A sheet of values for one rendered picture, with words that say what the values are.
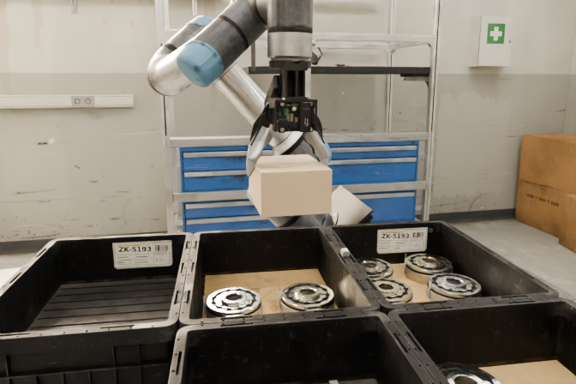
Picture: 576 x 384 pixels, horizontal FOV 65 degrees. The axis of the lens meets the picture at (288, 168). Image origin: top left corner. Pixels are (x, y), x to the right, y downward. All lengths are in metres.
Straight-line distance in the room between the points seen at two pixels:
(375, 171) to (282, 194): 2.24
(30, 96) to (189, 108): 1.08
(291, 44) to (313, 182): 0.23
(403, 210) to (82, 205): 2.35
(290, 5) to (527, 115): 3.96
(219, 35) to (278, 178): 0.26
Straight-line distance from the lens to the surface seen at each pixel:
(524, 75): 4.53
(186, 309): 0.72
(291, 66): 0.73
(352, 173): 2.90
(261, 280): 1.03
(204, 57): 0.77
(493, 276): 0.99
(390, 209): 3.05
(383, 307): 0.72
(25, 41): 3.70
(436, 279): 1.01
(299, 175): 0.74
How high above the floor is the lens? 1.26
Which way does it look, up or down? 11 degrees down
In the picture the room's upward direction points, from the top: straight up
